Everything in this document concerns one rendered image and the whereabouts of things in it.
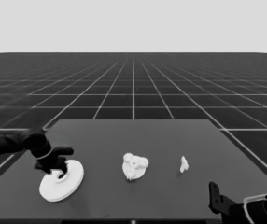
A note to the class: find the large thick white disc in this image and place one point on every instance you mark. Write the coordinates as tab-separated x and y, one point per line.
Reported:
74	186

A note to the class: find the small white gear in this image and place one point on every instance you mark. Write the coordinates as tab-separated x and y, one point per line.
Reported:
126	158
131	164
145	163
126	175

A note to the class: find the small white T-shaped piece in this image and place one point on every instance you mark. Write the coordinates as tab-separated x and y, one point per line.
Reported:
184	166

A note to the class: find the white round carrier with pins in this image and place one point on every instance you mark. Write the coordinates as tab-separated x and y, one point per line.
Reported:
140	173

